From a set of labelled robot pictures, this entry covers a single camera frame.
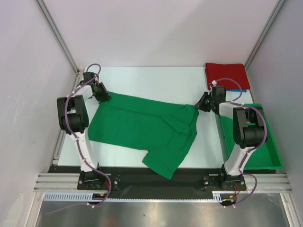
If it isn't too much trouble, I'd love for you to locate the green t shirt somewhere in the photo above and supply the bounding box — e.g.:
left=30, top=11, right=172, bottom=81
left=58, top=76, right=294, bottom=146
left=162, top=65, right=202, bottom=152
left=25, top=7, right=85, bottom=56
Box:
left=88, top=92, right=199, bottom=180

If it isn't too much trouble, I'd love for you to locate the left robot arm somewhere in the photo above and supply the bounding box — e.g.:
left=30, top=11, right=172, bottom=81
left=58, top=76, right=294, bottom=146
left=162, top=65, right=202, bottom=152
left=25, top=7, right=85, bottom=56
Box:
left=56, top=72, right=110, bottom=190

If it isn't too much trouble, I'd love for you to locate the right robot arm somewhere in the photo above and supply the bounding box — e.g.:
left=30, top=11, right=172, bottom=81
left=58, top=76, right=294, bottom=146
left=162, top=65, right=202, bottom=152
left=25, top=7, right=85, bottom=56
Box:
left=194, top=86, right=267, bottom=191

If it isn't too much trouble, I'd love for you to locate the folded red t shirt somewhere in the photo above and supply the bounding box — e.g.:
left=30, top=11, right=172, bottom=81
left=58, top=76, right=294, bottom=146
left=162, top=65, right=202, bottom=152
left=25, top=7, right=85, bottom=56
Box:
left=205, top=63, right=250, bottom=90

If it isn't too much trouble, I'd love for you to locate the folded blue t shirt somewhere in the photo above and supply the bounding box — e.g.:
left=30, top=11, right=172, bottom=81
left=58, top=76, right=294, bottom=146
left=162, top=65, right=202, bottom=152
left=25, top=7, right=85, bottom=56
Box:
left=226, top=89, right=247, bottom=93

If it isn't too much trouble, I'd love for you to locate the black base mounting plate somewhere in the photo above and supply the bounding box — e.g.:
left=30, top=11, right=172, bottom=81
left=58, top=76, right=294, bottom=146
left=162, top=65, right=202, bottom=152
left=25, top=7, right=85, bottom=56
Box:
left=48, top=166, right=247, bottom=200

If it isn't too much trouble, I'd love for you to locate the green plastic bin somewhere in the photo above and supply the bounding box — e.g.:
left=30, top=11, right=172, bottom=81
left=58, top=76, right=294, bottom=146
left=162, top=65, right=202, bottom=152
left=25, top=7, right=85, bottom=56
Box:
left=219, top=117, right=284, bottom=170

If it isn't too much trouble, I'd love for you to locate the aluminium left side rail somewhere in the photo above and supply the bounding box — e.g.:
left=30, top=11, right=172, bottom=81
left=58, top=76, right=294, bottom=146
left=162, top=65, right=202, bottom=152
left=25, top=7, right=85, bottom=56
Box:
left=52, top=68, right=85, bottom=164

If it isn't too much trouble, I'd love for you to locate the aluminium rail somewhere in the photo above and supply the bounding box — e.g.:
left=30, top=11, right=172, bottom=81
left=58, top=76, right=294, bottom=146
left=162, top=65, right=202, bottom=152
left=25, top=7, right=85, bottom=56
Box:
left=34, top=173, right=292, bottom=193
left=52, top=68, right=85, bottom=164

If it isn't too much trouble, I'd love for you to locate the grey slotted cable duct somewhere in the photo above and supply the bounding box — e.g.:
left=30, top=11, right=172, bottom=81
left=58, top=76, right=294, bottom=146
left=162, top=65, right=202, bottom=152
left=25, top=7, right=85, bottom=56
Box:
left=44, top=191, right=237, bottom=203

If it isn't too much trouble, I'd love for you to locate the aluminium front rail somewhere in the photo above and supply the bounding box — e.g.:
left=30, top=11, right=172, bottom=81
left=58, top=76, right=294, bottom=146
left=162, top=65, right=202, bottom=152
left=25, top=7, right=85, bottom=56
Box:
left=34, top=173, right=292, bottom=193

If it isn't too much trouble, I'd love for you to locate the left aluminium frame post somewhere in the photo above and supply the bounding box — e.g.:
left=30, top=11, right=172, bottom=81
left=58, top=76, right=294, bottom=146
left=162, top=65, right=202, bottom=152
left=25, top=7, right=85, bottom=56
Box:
left=34, top=0, right=79, bottom=74

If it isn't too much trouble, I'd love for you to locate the aluminium frame post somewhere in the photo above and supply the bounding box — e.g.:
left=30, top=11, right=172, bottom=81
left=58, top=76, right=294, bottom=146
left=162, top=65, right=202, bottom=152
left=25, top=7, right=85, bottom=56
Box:
left=244, top=0, right=288, bottom=70
left=34, top=0, right=79, bottom=74

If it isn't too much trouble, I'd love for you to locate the right aluminium frame post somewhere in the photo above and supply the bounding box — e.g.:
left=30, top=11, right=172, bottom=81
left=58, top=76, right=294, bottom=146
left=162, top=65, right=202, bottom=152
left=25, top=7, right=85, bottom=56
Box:
left=244, top=0, right=288, bottom=70

